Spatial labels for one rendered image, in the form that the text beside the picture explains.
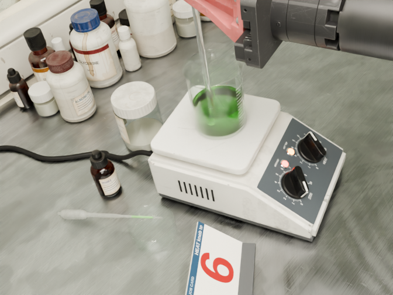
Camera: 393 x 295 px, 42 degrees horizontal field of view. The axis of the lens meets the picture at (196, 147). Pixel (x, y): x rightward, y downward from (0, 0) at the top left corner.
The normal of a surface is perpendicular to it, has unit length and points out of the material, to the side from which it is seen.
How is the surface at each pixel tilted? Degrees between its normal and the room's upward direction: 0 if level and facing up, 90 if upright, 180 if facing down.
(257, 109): 0
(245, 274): 0
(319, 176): 30
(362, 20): 63
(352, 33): 82
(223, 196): 90
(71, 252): 0
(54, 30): 90
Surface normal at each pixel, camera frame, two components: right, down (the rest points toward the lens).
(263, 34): 0.86, 0.27
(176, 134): -0.14, -0.71
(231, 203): -0.44, 0.67
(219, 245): 0.52, -0.55
